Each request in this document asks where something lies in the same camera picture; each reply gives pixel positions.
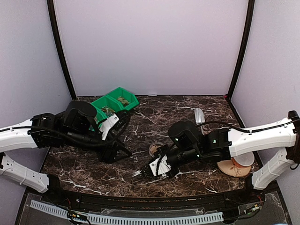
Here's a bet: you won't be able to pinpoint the clear plastic cup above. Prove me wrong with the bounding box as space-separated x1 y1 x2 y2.
149 142 164 157

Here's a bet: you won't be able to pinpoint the green bin mixed candies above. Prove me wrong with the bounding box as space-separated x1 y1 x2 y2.
91 96 120 123

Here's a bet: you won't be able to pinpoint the metal scoop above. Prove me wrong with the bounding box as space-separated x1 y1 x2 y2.
194 108 205 125

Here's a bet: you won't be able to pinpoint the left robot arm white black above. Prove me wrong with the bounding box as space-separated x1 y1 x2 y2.
0 101 132 204

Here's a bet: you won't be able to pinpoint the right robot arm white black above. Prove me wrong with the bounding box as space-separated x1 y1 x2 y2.
131 111 300 203

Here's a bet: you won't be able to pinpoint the beige floral plate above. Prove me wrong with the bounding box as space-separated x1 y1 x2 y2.
217 160 251 178

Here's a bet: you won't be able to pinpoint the white orange bowl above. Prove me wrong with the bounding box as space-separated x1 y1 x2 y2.
234 152 255 167

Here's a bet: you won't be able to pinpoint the white slotted cable duct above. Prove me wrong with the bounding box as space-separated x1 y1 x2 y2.
30 200 224 225

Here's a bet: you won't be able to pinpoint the black front rail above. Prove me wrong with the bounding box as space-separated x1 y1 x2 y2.
23 180 279 213

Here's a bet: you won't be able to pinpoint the left black frame post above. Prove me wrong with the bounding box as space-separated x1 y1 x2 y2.
46 0 77 100

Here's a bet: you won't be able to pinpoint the black frame post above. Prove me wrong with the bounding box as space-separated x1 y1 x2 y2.
46 0 77 100
226 0 255 101

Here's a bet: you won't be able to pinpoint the right black frame post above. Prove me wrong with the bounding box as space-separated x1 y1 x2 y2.
226 0 255 101

